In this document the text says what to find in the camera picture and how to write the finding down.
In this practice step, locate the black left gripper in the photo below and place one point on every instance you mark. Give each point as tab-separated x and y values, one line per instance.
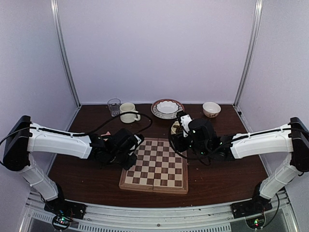
127	165

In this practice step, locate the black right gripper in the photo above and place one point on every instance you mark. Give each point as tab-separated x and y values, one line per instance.
178	142

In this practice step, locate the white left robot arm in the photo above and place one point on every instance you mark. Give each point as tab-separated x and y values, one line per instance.
27	137

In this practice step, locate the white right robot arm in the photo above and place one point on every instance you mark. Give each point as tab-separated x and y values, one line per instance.
292	138

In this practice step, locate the wooden chess board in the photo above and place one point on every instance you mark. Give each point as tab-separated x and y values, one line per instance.
158	169

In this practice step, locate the cream cat-ear bowl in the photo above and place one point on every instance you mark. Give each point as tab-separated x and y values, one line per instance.
176	128

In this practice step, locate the cream ribbed mug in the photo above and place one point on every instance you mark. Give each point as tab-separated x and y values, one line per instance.
128	112

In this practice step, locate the small white floral bowl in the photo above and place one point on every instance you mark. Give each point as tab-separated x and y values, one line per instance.
211	109

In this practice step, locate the clear drinking glass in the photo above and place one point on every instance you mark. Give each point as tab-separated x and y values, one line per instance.
114	106

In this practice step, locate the white scalloped bowl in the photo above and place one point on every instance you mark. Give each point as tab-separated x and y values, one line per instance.
167	107

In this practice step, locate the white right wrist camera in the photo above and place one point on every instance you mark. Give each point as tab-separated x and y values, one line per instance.
184	119

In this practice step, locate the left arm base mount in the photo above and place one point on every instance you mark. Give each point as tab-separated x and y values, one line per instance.
70	210

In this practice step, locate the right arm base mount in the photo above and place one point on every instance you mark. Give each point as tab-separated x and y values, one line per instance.
248	208

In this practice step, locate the aluminium front rail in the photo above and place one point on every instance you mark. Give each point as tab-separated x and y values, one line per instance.
209	218

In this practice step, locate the right aluminium frame post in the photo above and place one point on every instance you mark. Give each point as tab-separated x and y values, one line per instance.
250	51

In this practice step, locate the aluminium frame post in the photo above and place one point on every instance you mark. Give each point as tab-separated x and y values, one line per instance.
250	51
63	52

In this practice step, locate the left aluminium frame post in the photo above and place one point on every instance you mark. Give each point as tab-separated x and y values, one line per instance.
63	52

